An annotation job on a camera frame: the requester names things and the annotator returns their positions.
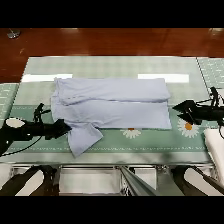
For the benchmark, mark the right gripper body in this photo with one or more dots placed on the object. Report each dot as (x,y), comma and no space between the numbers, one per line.
(204,114)

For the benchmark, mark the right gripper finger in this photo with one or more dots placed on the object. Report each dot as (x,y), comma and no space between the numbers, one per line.
(190,118)
(186,106)

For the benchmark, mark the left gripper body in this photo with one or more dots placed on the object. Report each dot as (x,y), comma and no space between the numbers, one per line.
(56,130)

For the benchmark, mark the light blue shirt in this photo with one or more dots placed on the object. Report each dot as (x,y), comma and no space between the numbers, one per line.
(113,106)

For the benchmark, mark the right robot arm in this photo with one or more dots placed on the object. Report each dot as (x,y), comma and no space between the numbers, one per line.
(218,115)

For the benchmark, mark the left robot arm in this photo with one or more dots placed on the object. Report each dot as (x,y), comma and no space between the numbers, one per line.
(16,131)

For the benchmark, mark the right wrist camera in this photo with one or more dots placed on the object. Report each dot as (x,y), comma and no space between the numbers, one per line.
(214,96)

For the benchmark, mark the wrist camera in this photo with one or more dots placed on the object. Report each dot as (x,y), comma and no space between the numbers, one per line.
(214,96)
(39,111)

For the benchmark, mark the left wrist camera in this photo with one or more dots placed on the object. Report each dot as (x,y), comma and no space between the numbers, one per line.
(39,111)

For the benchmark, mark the silver frame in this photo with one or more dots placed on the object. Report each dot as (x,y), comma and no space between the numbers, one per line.
(140,186)

